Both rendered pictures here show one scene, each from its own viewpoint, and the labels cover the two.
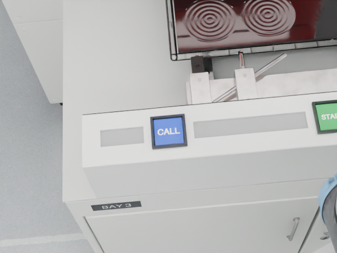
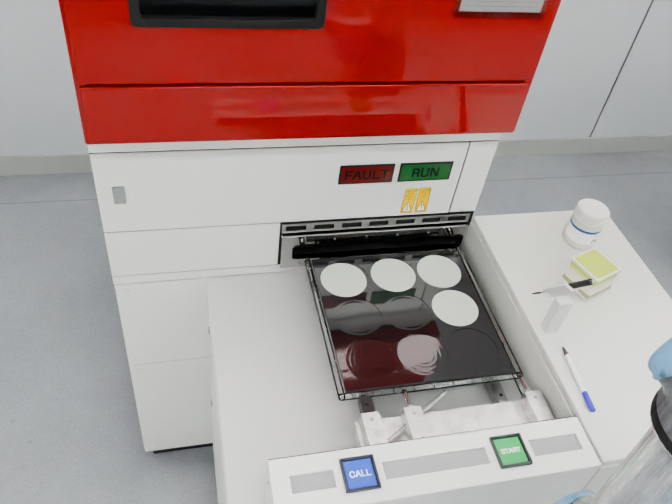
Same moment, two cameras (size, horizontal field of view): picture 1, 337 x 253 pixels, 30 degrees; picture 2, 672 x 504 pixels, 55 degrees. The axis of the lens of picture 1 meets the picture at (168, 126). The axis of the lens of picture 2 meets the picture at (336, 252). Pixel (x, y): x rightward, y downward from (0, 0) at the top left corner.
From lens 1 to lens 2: 0.27 m
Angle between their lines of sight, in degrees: 23
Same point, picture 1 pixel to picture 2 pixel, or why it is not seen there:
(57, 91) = (157, 437)
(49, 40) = (163, 382)
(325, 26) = (476, 364)
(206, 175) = not seen: outside the picture
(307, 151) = (493, 487)
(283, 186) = not seen: outside the picture
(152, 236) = not seen: outside the picture
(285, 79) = (448, 416)
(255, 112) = (439, 450)
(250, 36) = (411, 375)
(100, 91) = (262, 434)
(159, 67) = (319, 407)
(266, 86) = (432, 423)
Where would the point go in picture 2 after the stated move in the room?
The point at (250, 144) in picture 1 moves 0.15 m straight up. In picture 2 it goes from (441, 482) to (465, 433)
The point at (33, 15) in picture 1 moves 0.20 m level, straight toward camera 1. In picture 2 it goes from (153, 356) to (184, 419)
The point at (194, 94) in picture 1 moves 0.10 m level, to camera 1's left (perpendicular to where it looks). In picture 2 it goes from (369, 433) to (314, 443)
